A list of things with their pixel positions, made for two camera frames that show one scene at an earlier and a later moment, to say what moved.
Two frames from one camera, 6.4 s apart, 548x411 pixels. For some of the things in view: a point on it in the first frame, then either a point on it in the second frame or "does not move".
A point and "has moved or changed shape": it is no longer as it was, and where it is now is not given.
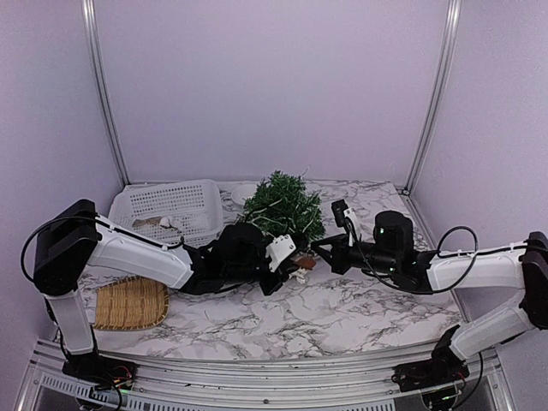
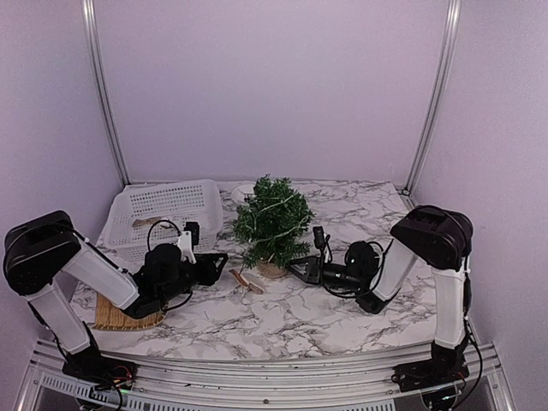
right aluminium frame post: [452, 15] does not move
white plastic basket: [169, 212] does not move
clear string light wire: [280, 220] → [255, 214]
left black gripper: [287, 267] → [206, 262]
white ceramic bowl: [243, 193] does not move
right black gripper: [338, 259] → [312, 274]
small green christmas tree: [281, 205] has moved or changed shape
